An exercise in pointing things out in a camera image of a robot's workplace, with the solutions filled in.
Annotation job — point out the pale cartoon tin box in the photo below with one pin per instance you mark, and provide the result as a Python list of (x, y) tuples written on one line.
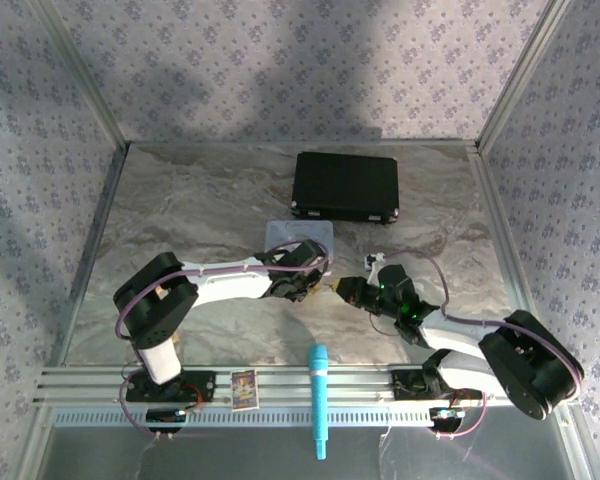
[(300, 230)]

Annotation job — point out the aluminium left side rail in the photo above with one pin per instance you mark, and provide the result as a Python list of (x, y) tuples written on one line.
[(97, 225)]

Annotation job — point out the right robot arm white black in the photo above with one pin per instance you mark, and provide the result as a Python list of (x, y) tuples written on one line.
[(530, 360)]

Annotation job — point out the blue toy microphone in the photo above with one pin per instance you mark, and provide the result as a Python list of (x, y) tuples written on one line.
[(318, 395)]

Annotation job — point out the aluminium corner post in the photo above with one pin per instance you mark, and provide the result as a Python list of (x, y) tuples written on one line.
[(522, 70), (80, 70)]

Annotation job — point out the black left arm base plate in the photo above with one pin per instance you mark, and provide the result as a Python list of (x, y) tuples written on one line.
[(202, 382)]

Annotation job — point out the black left electronics module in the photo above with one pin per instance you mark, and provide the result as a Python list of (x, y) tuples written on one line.
[(165, 416)]

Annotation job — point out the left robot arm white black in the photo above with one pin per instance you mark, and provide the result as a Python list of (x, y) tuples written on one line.
[(230, 285)]

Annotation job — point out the aluminium left corner post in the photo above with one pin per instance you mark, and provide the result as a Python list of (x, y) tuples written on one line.
[(80, 70)]

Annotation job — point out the aluminium front frame rail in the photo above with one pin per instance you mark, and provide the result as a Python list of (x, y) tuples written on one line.
[(280, 385)]

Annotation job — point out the black hard case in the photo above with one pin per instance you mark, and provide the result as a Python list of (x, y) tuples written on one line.
[(345, 185)]

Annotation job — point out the aluminium right side rail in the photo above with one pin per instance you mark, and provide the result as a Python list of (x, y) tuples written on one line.
[(495, 225)]

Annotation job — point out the black electronics module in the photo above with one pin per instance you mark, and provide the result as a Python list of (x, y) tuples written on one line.
[(165, 416), (447, 415)]

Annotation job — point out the black right electronics module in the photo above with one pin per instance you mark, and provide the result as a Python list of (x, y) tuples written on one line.
[(447, 415)]

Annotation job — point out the aluminium right corner post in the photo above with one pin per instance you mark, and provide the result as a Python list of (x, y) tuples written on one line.
[(522, 70)]

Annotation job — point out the small cartoon picture card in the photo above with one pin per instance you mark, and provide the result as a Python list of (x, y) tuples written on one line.
[(244, 390)]

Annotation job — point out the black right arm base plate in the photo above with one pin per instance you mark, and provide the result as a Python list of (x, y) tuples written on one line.
[(405, 387)]

